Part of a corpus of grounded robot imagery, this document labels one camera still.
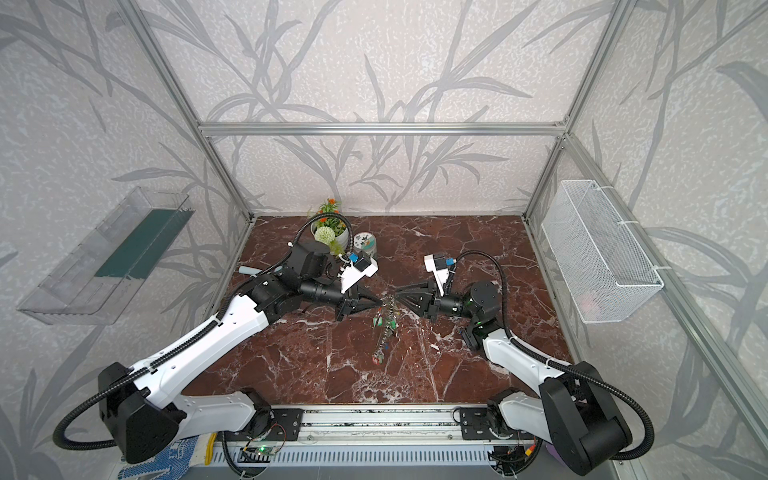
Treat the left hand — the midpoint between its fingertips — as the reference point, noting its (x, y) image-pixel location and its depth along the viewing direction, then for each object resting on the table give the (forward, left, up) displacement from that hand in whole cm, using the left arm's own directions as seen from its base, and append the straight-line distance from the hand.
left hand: (381, 296), depth 67 cm
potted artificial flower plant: (+33, +20, -14) cm, 41 cm away
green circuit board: (-27, +27, -26) cm, 47 cm away
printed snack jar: (+31, +8, -20) cm, 38 cm away
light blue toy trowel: (+24, +48, -28) cm, 61 cm away
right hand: (+2, -4, -1) cm, 5 cm away
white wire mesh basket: (+1, -47, +9) cm, 48 cm away
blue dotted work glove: (-31, +48, -26) cm, 62 cm away
